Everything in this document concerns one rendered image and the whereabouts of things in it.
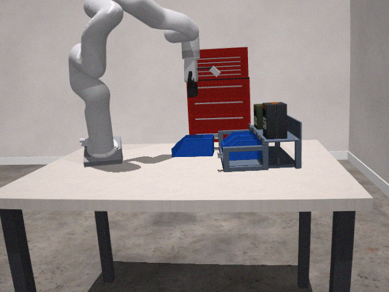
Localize blue bin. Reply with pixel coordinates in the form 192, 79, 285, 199
221, 131, 256, 147
222, 136, 261, 161
171, 134, 215, 157

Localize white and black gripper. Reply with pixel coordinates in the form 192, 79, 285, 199
182, 57, 200, 97

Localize grey shelf rack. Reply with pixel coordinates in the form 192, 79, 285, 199
214, 115, 301, 172

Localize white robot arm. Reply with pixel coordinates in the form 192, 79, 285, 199
69, 0, 200, 159

